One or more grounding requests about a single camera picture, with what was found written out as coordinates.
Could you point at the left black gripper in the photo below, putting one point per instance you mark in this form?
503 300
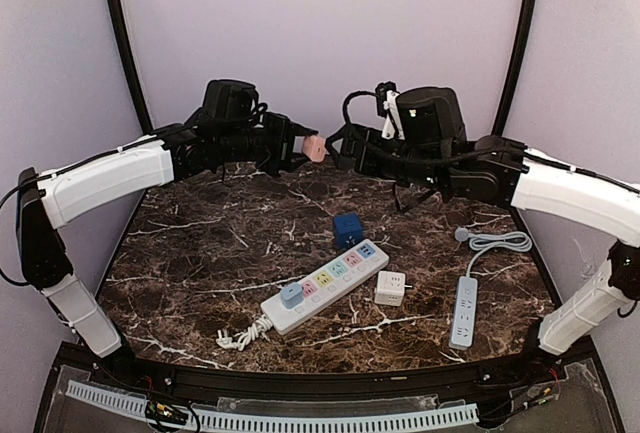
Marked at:
283 141

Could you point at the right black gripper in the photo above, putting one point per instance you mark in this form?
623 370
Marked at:
357 148

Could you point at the pink plug adapter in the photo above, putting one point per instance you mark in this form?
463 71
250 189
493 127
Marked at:
313 147

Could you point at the white multicolour power strip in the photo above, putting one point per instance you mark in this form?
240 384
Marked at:
327 284

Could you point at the light blue plug adapter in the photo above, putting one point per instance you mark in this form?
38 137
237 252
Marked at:
291 295

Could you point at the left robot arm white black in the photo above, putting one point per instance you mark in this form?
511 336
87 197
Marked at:
50 200

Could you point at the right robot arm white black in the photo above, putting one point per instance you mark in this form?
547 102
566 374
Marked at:
508 174

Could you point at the dark blue cube socket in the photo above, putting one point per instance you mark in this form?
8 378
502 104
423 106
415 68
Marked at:
347 230

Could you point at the white cube socket adapter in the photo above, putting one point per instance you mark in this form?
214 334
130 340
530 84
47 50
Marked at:
390 288

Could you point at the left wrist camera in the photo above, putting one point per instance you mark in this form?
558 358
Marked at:
228 101

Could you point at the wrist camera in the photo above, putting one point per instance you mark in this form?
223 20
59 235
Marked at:
228 101
422 116

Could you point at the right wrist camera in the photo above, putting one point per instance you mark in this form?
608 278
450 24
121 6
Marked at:
422 116

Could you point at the right black frame post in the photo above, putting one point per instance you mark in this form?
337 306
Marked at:
521 36

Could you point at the black front table rail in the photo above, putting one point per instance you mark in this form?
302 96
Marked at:
471 381

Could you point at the white slotted cable duct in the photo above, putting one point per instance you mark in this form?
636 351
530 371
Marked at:
239 416

